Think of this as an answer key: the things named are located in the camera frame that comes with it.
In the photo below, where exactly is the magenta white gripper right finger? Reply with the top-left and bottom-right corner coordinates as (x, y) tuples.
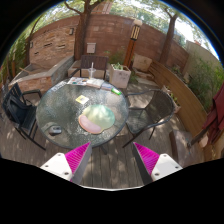
(133, 142), (182, 185)

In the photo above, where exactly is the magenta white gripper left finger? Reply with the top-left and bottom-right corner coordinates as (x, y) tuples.
(41, 142), (92, 185)

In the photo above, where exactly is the grey computer mouse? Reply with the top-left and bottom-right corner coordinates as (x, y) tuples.
(49, 126), (62, 136)

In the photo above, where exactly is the green mouse pad pink rest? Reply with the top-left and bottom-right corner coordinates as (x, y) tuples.
(78, 104), (115, 134)

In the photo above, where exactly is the round glass patio table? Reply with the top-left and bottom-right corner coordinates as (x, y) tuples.
(36, 80), (128, 149)

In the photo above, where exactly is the black mesh chair right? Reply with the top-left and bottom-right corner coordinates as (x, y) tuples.
(123, 89), (174, 148)

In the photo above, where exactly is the yellow sticky note pad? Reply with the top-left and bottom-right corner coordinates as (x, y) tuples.
(76, 95), (89, 104)

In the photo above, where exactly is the wooden bench fence right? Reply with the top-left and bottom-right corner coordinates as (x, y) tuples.
(149, 61), (207, 136)

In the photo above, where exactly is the black chair left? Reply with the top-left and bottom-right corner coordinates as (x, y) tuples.
(2, 83), (44, 149)

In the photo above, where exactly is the green marker pen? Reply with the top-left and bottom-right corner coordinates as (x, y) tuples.
(111, 88), (121, 95)

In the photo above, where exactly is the open magazine on table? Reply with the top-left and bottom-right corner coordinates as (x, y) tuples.
(68, 77), (104, 88)

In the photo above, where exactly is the stone outdoor counter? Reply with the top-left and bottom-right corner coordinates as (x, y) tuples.
(8, 56), (74, 92)

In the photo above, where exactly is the white square planter box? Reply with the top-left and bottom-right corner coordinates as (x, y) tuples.
(109, 64), (131, 88)

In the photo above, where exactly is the clear plastic bottle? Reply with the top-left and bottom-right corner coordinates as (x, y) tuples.
(90, 62), (96, 78)

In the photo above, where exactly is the dark chair behind table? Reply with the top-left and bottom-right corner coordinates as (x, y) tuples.
(69, 55), (108, 79)

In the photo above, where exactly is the tree trunk centre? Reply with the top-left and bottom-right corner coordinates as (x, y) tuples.
(64, 0), (101, 60)

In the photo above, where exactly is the tree trunk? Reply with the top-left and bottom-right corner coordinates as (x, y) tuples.
(64, 0), (101, 60)
(159, 7), (179, 65)

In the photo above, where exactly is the tree trunk right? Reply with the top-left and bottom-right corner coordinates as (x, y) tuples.
(159, 7), (179, 65)

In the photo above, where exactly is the white wall mailbox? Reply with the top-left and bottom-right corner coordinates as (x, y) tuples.
(87, 43), (96, 54)

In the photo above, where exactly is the wooden lamp post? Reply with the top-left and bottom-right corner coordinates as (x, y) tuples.
(124, 19), (142, 67)

